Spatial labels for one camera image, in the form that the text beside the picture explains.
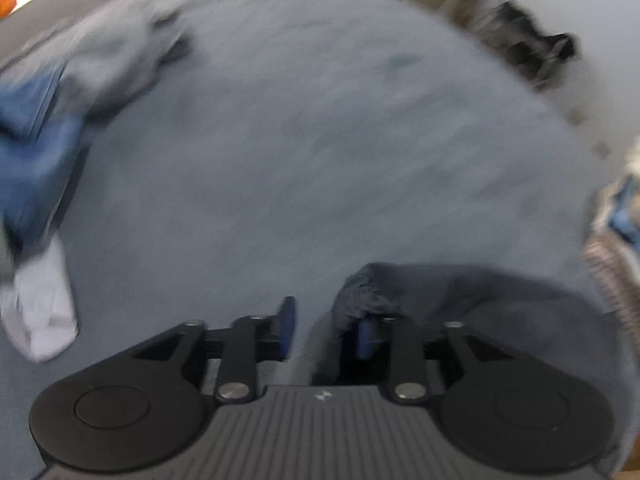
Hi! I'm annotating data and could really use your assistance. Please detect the blue-grey blanket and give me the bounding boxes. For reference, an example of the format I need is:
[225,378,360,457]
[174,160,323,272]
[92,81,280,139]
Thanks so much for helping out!
[0,0,636,480]

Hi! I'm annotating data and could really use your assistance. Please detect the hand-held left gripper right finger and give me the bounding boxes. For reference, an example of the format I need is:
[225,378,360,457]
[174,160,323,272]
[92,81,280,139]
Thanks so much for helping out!
[350,312,507,406]

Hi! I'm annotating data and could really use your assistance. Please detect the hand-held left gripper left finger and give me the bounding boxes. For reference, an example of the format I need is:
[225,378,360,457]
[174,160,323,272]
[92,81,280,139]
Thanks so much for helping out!
[131,296,299,407]

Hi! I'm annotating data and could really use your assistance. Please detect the dark grey pants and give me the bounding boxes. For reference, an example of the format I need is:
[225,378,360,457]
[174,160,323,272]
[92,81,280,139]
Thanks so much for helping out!
[312,261,626,386]

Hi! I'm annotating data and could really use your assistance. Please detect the black bag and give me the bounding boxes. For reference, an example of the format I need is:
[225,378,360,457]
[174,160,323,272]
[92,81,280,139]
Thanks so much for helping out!
[472,0,581,88]

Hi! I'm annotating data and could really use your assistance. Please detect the light grey garment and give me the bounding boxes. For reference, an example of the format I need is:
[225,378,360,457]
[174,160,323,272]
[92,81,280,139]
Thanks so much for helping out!
[0,2,193,121]

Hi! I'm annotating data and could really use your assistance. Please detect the white folded cloth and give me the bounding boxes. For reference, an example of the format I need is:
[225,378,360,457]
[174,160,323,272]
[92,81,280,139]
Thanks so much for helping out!
[592,185,621,241]

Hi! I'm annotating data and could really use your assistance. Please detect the white garment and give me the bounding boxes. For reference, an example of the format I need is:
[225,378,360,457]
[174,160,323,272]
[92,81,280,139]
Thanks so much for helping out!
[0,237,81,363]

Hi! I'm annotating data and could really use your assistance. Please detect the blue folded cloth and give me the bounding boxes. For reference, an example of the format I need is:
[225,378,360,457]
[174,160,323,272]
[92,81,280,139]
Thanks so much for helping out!
[607,180,640,246]

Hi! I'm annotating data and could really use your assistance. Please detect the blue garment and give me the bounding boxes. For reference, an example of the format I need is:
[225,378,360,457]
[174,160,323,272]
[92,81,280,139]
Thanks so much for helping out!
[0,67,91,261]

